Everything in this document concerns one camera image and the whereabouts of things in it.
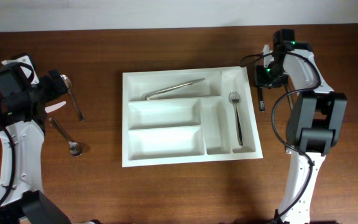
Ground steel tongs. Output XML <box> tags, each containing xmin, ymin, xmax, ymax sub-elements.
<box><xmin>143</xmin><ymin>78</ymin><xmax>205</xmax><ymax>100</ymax></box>

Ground steel fork dark handle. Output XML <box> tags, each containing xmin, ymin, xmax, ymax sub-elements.
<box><xmin>229</xmin><ymin>91</ymin><xmax>244</xmax><ymax>146</ymax></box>

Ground white plastic knife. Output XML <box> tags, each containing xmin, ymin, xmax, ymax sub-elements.
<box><xmin>45</xmin><ymin>101</ymin><xmax>67</xmax><ymax>113</ymax></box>

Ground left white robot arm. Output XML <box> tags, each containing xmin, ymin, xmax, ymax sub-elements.
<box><xmin>0</xmin><ymin>62</ymin><xmax>70</xmax><ymax>223</ymax></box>

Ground white plastic cutlery tray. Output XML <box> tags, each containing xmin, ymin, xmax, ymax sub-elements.
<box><xmin>122</xmin><ymin>67</ymin><xmax>263</xmax><ymax>167</ymax></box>

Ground right black cable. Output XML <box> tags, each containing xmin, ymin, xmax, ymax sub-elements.
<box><xmin>239</xmin><ymin>51</ymin><xmax>323</xmax><ymax>224</ymax></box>

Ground large steel spoon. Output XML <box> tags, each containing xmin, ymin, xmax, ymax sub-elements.
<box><xmin>60</xmin><ymin>74</ymin><xmax>86</xmax><ymax>122</ymax></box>

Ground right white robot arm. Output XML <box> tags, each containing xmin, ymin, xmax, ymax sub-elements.
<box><xmin>255</xmin><ymin>29</ymin><xmax>347</xmax><ymax>224</ymax></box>

